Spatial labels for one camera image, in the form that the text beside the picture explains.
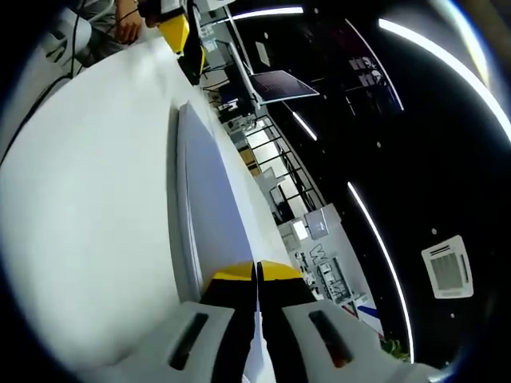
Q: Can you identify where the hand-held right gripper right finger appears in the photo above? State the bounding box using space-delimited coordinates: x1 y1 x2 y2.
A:
258 261 440 383

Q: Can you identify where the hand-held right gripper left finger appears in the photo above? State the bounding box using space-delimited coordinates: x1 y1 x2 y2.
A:
119 261 256 383

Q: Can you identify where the single white paper sheet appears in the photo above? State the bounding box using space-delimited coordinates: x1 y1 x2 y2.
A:
178 101 271 383

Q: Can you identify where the person's left hand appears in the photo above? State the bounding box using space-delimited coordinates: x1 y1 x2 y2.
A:
137 0 163 28

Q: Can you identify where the white ceiling light strip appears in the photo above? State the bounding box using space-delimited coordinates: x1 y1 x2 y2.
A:
229 6 304 21
291 111 319 142
347 181 414 365
377 18 511 140

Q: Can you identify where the silver laptop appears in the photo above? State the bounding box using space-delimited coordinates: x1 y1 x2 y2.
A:
215 38 322 107

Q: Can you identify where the white chest-worn device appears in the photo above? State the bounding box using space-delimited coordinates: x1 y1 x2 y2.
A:
38 7 93 69

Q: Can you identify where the small bright white screen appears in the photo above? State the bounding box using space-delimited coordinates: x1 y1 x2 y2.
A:
291 219 310 240

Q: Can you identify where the white ceiling air vent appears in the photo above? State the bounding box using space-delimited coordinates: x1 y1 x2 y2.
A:
422 235 475 299

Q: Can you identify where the small grey wall monitor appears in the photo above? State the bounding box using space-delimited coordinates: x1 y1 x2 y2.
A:
303 203 343 241

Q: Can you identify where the black device cable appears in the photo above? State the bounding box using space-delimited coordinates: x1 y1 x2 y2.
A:
0 11 121 164

